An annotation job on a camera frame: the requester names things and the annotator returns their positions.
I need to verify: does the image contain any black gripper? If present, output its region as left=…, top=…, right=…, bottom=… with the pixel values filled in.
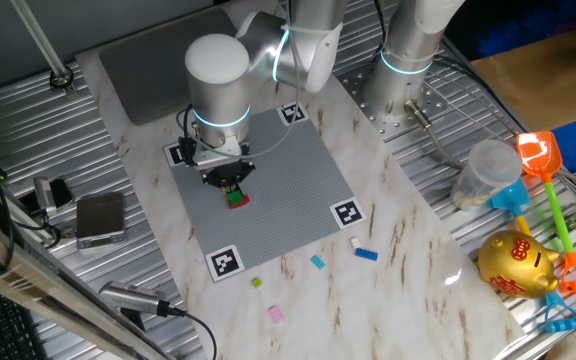
left=201, top=160, right=257, bottom=194

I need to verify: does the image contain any green Lego plate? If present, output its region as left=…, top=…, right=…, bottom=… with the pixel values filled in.
left=225, top=187, right=247, bottom=206

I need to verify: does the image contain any grey Lego baseplate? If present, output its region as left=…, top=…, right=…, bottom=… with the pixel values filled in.
left=161, top=101, right=368, bottom=284

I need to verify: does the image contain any black white ArUco marker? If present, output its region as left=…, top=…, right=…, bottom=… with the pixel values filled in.
left=204, top=243, right=246, bottom=284
left=277, top=102, right=311, bottom=127
left=328, top=196, right=368, bottom=231
left=161, top=142, right=189, bottom=168

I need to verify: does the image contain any silver digital scale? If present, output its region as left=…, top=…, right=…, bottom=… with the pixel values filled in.
left=75, top=191, right=128, bottom=251

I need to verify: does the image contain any grey fabric pad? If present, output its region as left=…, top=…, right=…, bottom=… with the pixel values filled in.
left=98, top=5, right=242, bottom=126

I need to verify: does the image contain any silver metal pole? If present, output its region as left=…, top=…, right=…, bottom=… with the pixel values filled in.
left=10, top=0, right=77, bottom=96

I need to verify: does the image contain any clear plastic cup with bricks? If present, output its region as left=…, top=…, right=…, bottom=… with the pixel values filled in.
left=450, top=138, right=523, bottom=212

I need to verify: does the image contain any gold piggy bank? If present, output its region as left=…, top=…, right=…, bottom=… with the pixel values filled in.
left=477, top=229, right=562, bottom=301

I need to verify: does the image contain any brown cardboard box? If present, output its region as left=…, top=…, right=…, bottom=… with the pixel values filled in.
left=469, top=22, right=576, bottom=132

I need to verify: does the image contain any blue fuzzy fabric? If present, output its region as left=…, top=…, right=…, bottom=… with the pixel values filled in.
left=476, top=0, right=576, bottom=56

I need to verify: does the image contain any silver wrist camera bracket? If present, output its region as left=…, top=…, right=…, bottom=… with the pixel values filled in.
left=180, top=137, right=250, bottom=170

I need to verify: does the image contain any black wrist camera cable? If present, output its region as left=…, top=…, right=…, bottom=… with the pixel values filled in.
left=176, top=104, right=200, bottom=166

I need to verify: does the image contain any silver depth camera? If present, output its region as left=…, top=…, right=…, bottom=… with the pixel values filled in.
left=98, top=280, right=172, bottom=317

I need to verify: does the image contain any grey robot conduit cable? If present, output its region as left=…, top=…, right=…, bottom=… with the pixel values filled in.
left=403, top=98, right=467, bottom=169

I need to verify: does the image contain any aluminium frame bar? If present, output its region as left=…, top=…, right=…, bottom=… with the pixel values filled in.
left=0, top=204, right=174, bottom=360

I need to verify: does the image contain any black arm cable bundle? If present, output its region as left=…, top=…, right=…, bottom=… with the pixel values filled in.
left=371, top=0, right=392, bottom=61

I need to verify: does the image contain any perforated metal robot base plate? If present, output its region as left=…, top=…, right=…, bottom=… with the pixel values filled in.
left=337, top=62, right=452, bottom=144

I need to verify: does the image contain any blue toy shovel yellow handle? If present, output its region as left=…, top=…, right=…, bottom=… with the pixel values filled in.
left=485, top=177, right=576, bottom=335

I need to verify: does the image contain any orange toy shovel green handle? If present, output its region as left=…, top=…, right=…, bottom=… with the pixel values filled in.
left=515, top=130, right=576, bottom=294

